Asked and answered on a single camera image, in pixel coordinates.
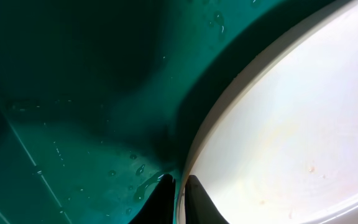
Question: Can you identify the teal plastic tray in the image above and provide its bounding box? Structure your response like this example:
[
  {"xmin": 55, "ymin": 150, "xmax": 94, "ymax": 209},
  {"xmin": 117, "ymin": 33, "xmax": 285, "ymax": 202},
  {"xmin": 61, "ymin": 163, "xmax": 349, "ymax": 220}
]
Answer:
[{"xmin": 0, "ymin": 0, "xmax": 327, "ymax": 223}]

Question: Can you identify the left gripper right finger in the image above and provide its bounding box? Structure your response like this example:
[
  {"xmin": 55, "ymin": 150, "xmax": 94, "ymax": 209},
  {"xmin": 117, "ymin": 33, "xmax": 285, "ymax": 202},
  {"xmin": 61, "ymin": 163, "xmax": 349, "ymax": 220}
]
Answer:
[{"xmin": 185, "ymin": 175, "xmax": 228, "ymax": 224}]

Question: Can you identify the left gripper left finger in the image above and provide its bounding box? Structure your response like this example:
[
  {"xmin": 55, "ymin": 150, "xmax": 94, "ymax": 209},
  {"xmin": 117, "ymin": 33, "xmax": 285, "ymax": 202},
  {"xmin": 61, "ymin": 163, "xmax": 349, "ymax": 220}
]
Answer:
[{"xmin": 129, "ymin": 174, "xmax": 175, "ymax": 224}]

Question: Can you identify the white plate top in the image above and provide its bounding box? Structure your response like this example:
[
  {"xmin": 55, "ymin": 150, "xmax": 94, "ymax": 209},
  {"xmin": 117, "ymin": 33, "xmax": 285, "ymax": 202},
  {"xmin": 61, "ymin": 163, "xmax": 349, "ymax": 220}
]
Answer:
[{"xmin": 176, "ymin": 1, "xmax": 358, "ymax": 224}]

